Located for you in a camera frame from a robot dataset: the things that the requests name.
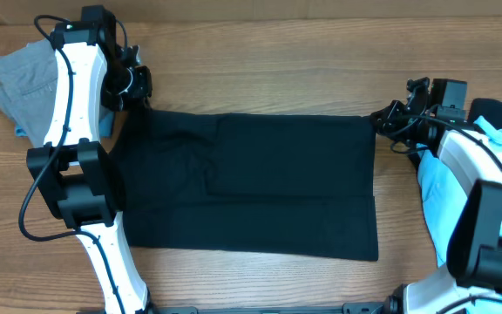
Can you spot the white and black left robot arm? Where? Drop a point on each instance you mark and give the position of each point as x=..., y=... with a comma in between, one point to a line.
x=78, y=180

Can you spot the black t-shirt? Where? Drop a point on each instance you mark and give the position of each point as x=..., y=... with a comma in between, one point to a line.
x=288, y=184

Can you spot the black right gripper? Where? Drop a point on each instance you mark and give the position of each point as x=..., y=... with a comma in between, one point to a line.
x=381, y=119

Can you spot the folded grey trousers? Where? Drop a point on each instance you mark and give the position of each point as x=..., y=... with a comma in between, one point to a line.
x=28, y=83

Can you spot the folded blue garment under trousers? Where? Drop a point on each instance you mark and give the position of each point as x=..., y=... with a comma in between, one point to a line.
x=105, y=127

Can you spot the light blue t-shirt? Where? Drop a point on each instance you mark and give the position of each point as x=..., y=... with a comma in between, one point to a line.
x=442, y=196

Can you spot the dark garment under blue shirt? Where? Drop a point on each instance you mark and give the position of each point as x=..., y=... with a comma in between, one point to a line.
x=499, y=113

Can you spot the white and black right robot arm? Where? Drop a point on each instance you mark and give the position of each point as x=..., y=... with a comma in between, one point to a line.
x=458, y=149

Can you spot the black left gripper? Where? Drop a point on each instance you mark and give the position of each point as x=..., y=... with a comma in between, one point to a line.
x=138, y=98

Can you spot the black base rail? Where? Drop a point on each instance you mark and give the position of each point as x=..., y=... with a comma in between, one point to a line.
x=348, y=308

